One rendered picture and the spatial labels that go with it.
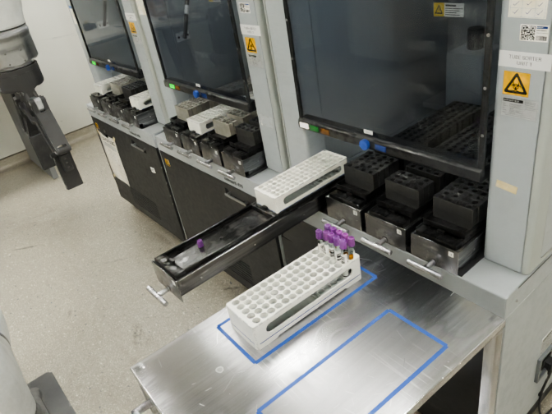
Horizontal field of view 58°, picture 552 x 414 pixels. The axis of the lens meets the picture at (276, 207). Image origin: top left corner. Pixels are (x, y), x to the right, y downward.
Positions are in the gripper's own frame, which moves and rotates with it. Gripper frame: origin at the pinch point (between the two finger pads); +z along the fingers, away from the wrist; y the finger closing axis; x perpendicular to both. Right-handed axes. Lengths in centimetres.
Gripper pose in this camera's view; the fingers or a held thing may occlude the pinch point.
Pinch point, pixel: (60, 171)
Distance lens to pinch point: 103.0
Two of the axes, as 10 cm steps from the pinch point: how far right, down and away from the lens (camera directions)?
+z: 1.6, 8.4, 5.2
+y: 6.4, 3.1, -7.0
